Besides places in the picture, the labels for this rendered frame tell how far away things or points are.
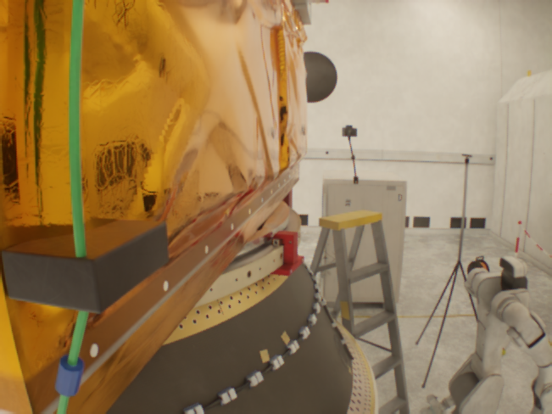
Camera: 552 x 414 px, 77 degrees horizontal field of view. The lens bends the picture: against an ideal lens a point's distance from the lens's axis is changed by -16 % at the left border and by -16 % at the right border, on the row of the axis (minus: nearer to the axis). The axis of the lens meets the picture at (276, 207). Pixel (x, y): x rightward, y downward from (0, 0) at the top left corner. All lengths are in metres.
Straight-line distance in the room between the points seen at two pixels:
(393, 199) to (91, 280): 4.35
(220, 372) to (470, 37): 8.80
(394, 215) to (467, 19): 5.75
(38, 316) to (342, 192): 4.25
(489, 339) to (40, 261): 1.52
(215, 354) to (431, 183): 8.10
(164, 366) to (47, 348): 0.49
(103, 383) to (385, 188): 4.24
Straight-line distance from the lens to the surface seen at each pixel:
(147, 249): 0.26
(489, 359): 1.66
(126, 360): 0.40
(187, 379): 0.79
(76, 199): 0.21
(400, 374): 2.76
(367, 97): 8.47
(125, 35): 0.32
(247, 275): 0.85
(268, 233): 0.98
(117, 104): 0.30
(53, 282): 0.23
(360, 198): 4.46
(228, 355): 0.84
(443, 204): 8.87
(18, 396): 0.30
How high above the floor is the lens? 1.97
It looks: 10 degrees down
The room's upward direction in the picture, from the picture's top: straight up
